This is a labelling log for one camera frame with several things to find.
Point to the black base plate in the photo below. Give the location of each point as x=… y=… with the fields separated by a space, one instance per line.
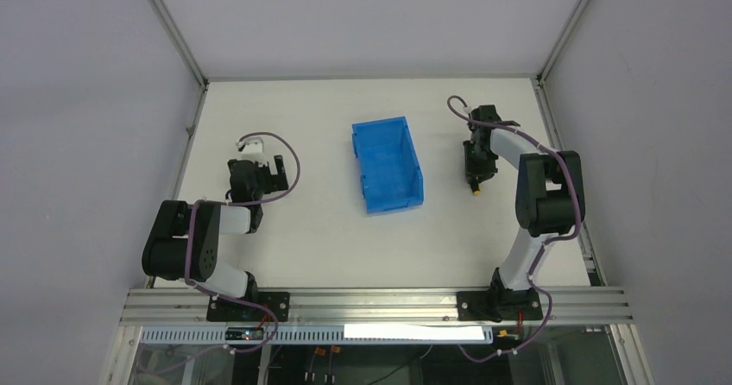
x=278 y=302
x=498 y=305

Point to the blue plastic bin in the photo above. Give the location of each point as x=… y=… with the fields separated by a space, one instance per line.
x=390 y=175

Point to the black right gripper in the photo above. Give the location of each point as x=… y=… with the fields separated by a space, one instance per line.
x=474 y=165

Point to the aluminium mounting rail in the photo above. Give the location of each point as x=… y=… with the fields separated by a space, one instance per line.
x=562 y=306

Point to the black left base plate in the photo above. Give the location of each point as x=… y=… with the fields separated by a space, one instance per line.
x=278 y=302

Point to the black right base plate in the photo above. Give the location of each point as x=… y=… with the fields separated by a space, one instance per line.
x=498 y=305

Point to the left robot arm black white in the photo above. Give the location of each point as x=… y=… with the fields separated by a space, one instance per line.
x=184 y=239

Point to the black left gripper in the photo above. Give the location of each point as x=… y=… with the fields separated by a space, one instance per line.
x=270 y=178

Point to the white slotted cable duct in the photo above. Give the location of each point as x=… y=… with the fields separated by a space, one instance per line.
x=349 y=334

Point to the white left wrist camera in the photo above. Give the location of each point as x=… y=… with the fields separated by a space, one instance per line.
x=252 y=150

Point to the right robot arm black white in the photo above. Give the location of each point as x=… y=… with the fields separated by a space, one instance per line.
x=548 y=205

